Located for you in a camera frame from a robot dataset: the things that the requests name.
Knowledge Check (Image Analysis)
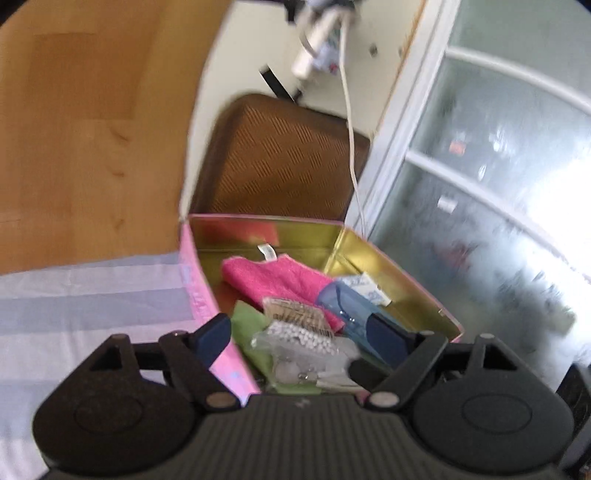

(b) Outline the white cable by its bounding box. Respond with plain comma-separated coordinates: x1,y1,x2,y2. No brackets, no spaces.
339,14,370,241

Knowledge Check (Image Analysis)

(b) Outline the white framed glass door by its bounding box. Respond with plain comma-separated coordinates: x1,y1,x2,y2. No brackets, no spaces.
344,0,591,398

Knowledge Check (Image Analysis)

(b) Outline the white tissue packet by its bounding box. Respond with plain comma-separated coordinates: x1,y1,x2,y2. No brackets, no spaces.
333,272,392,306

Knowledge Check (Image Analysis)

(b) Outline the white power adapter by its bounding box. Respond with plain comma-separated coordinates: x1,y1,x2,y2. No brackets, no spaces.
292,0,356,79

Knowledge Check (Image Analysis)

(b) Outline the black strap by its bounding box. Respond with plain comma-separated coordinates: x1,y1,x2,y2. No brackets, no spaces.
259,65,303,102

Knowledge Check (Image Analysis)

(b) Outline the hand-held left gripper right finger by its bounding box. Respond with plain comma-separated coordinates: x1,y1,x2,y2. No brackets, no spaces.
365,314,518,411

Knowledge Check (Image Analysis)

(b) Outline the striped bed sheet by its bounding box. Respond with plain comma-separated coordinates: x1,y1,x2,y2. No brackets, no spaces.
0,251,218,472

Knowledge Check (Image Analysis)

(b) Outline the pink tin box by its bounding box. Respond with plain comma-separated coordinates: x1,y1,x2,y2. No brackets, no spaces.
178,213,465,402

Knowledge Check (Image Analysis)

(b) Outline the pink towel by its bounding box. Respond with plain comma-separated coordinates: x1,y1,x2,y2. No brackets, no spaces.
222,253,345,333

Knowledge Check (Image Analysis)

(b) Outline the wooden headboard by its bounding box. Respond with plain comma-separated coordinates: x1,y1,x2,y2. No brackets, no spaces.
0,0,236,275

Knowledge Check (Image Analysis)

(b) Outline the clear plastic case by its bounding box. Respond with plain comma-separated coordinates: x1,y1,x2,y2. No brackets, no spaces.
315,281,407,356

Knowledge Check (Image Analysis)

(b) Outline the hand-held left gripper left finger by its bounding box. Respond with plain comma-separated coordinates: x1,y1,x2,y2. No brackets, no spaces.
88,313,243,413

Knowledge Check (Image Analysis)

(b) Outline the bag of white beads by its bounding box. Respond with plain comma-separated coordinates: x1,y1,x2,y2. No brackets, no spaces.
250,298,363,386

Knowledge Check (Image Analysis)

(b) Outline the green cloth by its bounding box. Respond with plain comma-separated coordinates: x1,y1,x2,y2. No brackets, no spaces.
230,300,324,395

